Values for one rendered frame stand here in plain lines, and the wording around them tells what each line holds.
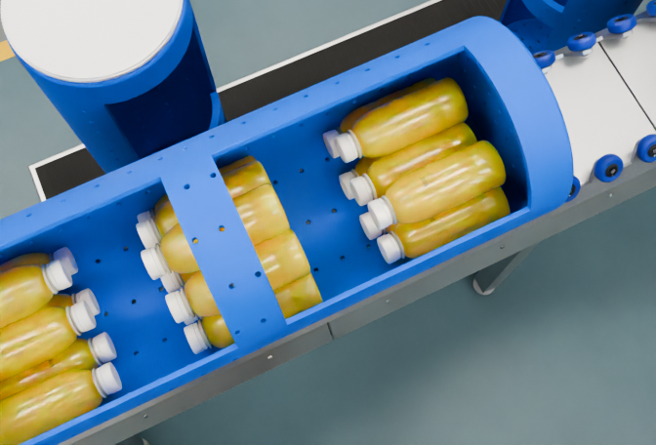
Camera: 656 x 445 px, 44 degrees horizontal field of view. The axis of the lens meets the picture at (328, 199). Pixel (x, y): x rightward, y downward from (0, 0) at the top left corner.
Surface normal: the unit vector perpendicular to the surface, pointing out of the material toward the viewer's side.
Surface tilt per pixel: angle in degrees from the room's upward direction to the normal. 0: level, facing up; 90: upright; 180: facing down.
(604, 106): 0
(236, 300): 44
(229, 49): 0
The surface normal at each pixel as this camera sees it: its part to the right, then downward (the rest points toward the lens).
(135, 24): 0.00, -0.32
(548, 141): 0.26, 0.28
